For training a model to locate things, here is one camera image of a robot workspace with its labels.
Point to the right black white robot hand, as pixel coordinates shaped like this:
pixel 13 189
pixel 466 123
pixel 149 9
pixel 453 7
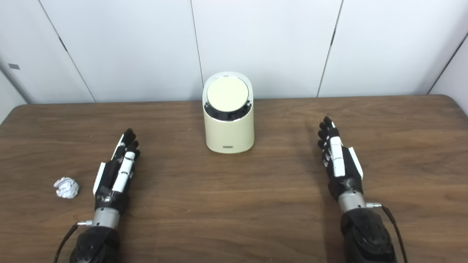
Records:
pixel 340 164

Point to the white paper ball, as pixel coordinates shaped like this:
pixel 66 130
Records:
pixel 66 187

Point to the round cream bin lid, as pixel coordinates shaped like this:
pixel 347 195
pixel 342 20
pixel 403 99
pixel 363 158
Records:
pixel 227 93

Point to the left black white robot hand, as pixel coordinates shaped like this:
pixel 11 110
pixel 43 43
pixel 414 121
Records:
pixel 116 175

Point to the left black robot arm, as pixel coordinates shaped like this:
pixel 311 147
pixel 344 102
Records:
pixel 97 241

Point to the cream-colored bin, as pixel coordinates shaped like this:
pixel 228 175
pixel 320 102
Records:
pixel 229 131

